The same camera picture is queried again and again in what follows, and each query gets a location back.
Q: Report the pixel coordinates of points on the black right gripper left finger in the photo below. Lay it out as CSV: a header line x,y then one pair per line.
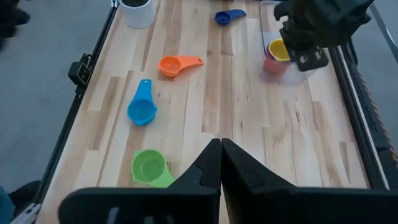
x,y
155,205

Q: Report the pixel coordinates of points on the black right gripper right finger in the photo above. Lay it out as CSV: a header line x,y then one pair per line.
x,y
295,205

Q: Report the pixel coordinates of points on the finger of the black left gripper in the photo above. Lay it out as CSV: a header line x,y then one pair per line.
x,y
311,59
287,40

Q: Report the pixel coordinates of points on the yellow measuring cup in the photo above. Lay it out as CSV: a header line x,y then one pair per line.
x,y
278,51

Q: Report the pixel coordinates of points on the clear plastic basket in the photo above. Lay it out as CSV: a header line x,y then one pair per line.
x,y
298,77

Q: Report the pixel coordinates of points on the pink measuring cup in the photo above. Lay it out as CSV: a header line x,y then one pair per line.
x,y
273,67

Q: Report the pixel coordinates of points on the indigo measuring cup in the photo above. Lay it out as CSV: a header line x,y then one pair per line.
x,y
222,18

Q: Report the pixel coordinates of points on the light blue measuring cup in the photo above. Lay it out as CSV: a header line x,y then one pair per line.
x,y
141,110

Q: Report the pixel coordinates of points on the orange measuring cup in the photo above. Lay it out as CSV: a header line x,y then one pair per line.
x,y
171,66

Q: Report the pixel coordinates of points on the silver aluminium bar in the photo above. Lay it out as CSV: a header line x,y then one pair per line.
x,y
26,214

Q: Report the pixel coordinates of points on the white cylindrical cup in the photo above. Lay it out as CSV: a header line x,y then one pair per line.
x,y
136,18

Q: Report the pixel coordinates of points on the black aluminium table frame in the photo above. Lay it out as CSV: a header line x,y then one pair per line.
x,y
359,124

